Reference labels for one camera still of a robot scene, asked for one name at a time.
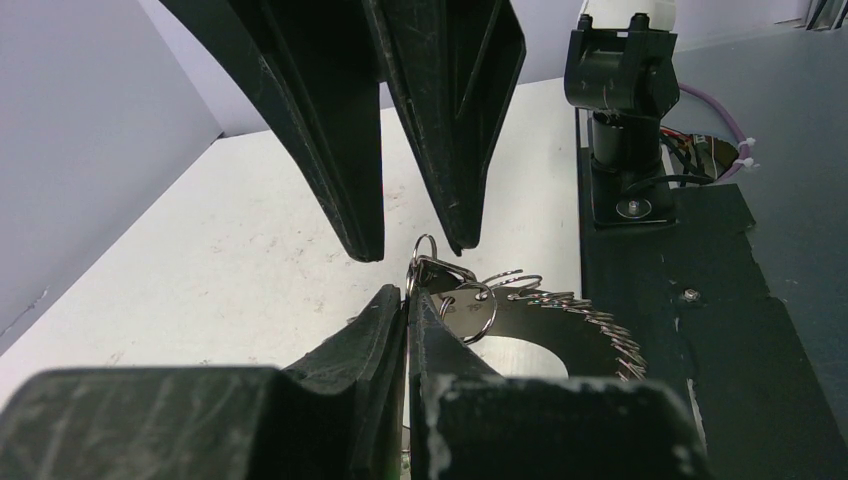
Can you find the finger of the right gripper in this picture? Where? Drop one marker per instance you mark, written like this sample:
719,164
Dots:
309,69
451,68

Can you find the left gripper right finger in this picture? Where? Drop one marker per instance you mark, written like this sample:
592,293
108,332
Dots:
470,422

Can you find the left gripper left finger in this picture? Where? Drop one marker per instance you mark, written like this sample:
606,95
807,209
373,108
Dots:
336,413

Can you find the metal disc with keyrings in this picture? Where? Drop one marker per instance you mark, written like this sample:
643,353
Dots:
512,305

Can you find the key with black head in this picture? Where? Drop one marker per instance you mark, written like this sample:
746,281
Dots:
423,270

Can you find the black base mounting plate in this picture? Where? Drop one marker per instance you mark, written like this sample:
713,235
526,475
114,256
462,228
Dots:
696,301

